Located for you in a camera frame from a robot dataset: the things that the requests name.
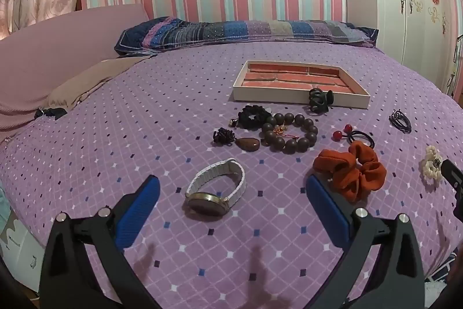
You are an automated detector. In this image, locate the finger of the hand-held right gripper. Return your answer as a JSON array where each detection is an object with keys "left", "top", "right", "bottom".
[{"left": 442, "top": 159, "right": 463, "bottom": 219}]

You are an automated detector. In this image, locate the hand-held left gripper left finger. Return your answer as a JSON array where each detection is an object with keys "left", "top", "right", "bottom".
[{"left": 39, "top": 175, "right": 161, "bottom": 309}]

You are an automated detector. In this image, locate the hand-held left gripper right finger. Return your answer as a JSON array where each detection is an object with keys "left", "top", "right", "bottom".
[{"left": 306, "top": 174, "right": 425, "bottom": 309}]

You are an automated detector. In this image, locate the cream scrunchie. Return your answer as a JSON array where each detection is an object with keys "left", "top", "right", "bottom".
[{"left": 420, "top": 145, "right": 445, "bottom": 184}]

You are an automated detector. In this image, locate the orange scrunchie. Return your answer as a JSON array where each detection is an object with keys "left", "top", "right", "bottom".
[{"left": 312, "top": 142, "right": 387, "bottom": 203}]

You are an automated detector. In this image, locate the wristwatch with white band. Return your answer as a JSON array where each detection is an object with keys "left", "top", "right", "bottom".
[{"left": 184, "top": 158, "right": 247, "bottom": 221}]

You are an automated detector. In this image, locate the black cord bracelet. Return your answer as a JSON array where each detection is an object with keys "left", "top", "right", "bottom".
[{"left": 389, "top": 109, "right": 413, "bottom": 134}]

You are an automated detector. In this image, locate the red bead hair tie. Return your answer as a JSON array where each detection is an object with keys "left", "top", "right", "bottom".
[{"left": 333, "top": 124, "right": 376, "bottom": 149}]

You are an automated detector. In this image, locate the black hair claw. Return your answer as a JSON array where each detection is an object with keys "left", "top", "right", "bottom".
[{"left": 308, "top": 87, "right": 334, "bottom": 113}]

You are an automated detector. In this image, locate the black scrunchie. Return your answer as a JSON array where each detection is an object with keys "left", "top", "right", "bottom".
[{"left": 229, "top": 105, "right": 273, "bottom": 130}]

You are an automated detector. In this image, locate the brick-pattern shallow tray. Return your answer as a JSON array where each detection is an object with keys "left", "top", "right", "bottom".
[{"left": 232, "top": 60, "right": 371, "bottom": 109}]

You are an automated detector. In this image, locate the purple diamond-pattern bedspread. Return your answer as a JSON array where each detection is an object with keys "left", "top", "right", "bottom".
[{"left": 0, "top": 41, "right": 463, "bottom": 309}]

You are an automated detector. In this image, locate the brown pendant with dark knot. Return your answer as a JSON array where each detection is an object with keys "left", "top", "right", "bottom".
[{"left": 213, "top": 127, "right": 261, "bottom": 151}]

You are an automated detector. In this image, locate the dark patterned rug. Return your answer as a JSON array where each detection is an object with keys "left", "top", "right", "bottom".
[{"left": 423, "top": 251, "right": 463, "bottom": 295}]

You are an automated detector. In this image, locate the white storage box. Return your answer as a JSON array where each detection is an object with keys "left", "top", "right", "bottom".
[{"left": 0, "top": 186, "right": 47, "bottom": 291}]

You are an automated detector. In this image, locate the small black cloth item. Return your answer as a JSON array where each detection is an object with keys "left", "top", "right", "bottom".
[{"left": 35, "top": 107, "right": 68, "bottom": 120}]

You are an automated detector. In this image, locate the brown blanket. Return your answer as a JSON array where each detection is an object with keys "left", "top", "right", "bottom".
[{"left": 47, "top": 56, "right": 156, "bottom": 110}]

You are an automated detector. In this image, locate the white ornate wardrobe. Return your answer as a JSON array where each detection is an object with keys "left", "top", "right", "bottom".
[{"left": 365, "top": 0, "right": 463, "bottom": 92}]

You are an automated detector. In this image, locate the pink headboard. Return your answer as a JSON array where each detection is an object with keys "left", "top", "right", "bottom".
[{"left": 0, "top": 3, "right": 150, "bottom": 147}]

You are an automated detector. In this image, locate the patchwork pillow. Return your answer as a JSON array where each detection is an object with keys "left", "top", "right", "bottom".
[{"left": 114, "top": 17, "right": 379, "bottom": 56}]

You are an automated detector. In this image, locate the wooden bead bracelet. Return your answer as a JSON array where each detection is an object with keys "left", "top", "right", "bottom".
[{"left": 260, "top": 112, "right": 319, "bottom": 155}]

